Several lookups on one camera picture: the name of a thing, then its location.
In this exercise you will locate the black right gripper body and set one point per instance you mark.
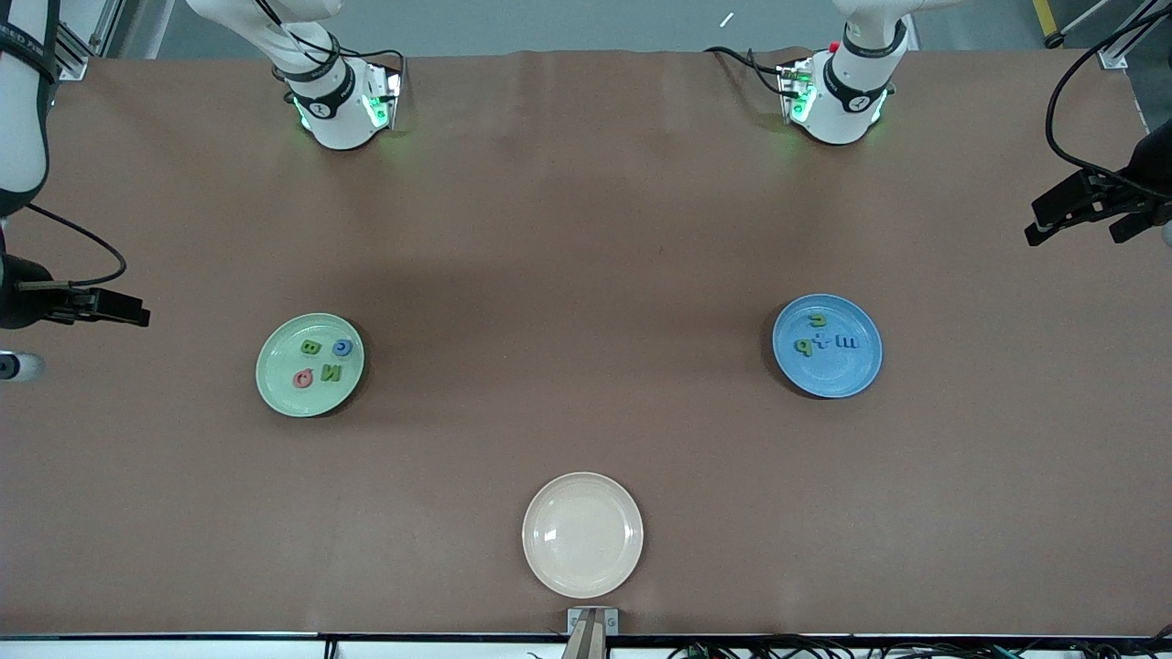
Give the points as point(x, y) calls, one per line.
point(20, 293)

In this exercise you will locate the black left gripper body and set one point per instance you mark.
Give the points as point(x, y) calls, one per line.
point(1150, 165)

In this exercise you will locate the pink uppercase letter Q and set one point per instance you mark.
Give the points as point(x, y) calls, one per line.
point(295, 378)

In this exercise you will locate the green uppercase letter B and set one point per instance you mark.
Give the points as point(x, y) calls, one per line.
point(311, 347)

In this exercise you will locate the green uppercase letter N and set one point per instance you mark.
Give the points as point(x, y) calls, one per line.
point(325, 372)

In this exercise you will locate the blue uppercase letter C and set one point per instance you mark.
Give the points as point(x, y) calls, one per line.
point(336, 347)

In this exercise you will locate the blue lowercase letter m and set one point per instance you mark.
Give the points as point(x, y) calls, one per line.
point(846, 343)

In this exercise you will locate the green lowercase letter p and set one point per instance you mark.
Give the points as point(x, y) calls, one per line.
point(798, 348)

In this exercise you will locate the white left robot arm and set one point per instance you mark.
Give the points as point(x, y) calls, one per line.
point(856, 101)

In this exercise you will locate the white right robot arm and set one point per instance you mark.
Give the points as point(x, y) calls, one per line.
point(339, 110)

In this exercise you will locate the yellow black striped bar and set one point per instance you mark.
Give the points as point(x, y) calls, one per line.
point(1044, 18)

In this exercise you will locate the light green plate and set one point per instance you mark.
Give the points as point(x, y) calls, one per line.
point(284, 394)

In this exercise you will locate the blue plate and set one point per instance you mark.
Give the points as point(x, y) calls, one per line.
point(833, 375)

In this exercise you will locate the brown table cover sheet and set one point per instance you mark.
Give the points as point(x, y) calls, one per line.
point(586, 183)

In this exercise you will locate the beige plate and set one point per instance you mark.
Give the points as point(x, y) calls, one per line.
point(582, 535)

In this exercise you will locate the aluminium frame profile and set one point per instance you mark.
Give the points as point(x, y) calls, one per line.
point(108, 27)
point(71, 55)
point(1131, 37)

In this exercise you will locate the grey metal bracket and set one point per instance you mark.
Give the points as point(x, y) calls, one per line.
point(575, 622)

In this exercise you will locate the brown camera support pole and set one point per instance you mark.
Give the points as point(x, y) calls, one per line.
point(589, 641)

